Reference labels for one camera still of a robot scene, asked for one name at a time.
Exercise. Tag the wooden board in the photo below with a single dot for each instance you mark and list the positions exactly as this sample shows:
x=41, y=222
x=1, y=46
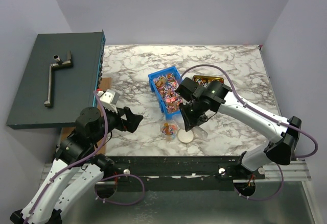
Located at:
x=105, y=85

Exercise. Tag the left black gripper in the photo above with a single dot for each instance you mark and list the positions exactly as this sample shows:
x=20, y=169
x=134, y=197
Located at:
x=132, y=122

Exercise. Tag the clear glass jar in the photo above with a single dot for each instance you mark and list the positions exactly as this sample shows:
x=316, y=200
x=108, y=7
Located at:
x=168, y=129

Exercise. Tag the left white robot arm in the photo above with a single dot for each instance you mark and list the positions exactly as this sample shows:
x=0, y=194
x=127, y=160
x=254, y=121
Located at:
x=78, y=165

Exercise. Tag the metal candy tin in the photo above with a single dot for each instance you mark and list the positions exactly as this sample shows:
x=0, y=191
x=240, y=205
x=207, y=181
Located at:
x=205, y=80

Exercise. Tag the dark grey box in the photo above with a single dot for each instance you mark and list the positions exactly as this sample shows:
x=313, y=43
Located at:
x=62, y=72

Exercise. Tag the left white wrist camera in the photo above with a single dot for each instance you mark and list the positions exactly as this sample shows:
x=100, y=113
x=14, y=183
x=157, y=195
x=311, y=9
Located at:
x=109, y=99

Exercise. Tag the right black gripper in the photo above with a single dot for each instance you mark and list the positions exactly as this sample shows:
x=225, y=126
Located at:
x=192, y=115

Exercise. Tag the round jar lid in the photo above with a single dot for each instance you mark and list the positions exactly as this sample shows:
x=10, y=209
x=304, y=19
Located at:
x=185, y=136

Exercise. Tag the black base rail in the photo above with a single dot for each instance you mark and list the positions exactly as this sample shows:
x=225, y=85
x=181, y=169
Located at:
x=177, y=173

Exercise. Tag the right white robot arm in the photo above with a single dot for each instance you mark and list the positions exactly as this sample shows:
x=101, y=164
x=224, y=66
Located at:
x=282, y=133

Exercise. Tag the blue candy bin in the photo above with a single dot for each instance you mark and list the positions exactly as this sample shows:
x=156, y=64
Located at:
x=164, y=84

